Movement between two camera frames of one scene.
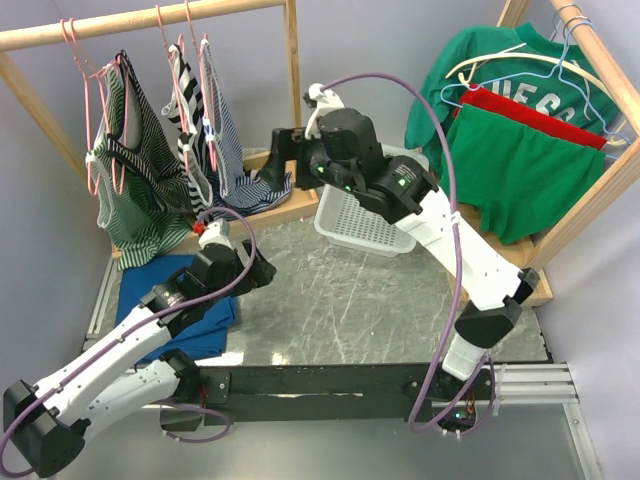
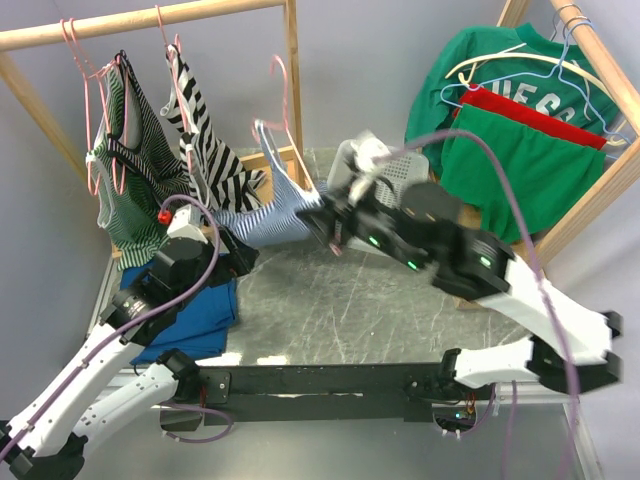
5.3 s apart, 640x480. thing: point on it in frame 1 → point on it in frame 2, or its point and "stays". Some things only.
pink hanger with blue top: [204, 50] → [333, 247]
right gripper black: [286, 145] → [325, 221]
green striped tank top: [137, 167] stays
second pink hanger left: [97, 76] stays
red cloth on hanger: [527, 116] stays
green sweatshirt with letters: [519, 65] stays
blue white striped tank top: [240, 186] → [284, 219]
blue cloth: [205, 335] stays
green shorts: [519, 176] stays
